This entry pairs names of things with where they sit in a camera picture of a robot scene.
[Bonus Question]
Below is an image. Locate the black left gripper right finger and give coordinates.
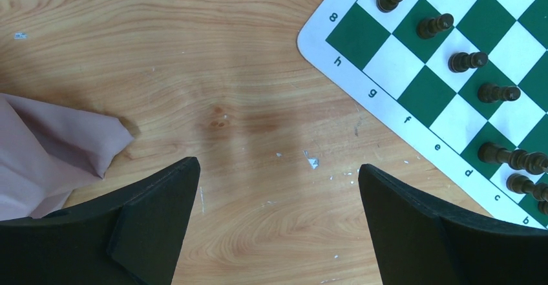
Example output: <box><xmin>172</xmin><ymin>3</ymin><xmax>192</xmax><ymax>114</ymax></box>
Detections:
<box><xmin>358</xmin><ymin>164</ymin><xmax>547</xmax><ymax>284</ymax></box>

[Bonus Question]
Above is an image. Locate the green white chess mat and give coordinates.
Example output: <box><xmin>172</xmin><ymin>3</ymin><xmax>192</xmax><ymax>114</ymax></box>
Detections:
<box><xmin>297</xmin><ymin>0</ymin><xmax>547</xmax><ymax>229</ymax></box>

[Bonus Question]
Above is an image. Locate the dark tall chess piece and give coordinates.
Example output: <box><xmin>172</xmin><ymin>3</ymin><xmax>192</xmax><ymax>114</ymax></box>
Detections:
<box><xmin>478</xmin><ymin>142</ymin><xmax>547</xmax><ymax>175</ymax></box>

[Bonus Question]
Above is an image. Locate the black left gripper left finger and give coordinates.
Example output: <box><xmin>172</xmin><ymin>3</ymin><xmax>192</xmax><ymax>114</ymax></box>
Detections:
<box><xmin>1</xmin><ymin>157</ymin><xmax>200</xmax><ymax>284</ymax></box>

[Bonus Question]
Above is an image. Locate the dark piece from tin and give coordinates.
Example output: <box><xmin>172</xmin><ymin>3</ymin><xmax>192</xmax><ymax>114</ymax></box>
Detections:
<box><xmin>538</xmin><ymin>201</ymin><xmax>548</xmax><ymax>215</ymax></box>

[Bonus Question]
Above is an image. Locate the pink cloth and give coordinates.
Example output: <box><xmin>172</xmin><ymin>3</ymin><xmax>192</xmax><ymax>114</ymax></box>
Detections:
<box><xmin>1</xmin><ymin>93</ymin><xmax>134</xmax><ymax>220</ymax></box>

